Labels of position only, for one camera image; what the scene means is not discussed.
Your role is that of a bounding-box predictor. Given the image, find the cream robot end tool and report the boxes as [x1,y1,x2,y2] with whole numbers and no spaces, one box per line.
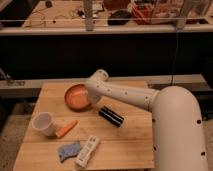
[89,96,100,104]

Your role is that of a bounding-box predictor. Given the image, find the orange ceramic bowl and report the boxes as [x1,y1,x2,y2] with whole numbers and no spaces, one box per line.
[64,84,91,111]

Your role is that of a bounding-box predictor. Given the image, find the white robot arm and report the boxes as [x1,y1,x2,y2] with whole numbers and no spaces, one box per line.
[85,69,208,171]

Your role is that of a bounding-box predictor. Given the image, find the black rectangular case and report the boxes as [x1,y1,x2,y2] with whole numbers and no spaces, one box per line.
[98,106,124,127]

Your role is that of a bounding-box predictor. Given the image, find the orange carrot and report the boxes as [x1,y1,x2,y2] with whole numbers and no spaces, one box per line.
[56,120,78,138]

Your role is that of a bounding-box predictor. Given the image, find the white plastic cup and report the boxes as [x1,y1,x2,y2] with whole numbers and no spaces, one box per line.
[32,112,56,137]

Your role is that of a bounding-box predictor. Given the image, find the blue sponge cloth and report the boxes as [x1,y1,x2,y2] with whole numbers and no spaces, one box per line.
[57,141,81,163]

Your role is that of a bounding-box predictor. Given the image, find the white remote controller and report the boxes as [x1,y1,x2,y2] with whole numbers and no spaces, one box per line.
[76,135,100,168]

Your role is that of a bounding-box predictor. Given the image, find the metal clamp at left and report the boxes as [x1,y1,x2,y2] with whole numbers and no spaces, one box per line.
[0,67,26,88]

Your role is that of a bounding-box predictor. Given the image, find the black object on bench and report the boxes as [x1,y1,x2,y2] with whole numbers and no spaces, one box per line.
[107,10,131,26]

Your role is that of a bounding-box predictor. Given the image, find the orange crate on bench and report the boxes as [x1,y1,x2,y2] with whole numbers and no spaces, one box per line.
[131,5,152,25]

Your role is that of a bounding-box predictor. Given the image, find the grey metal post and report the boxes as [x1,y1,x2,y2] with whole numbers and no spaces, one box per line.
[83,0,93,31]

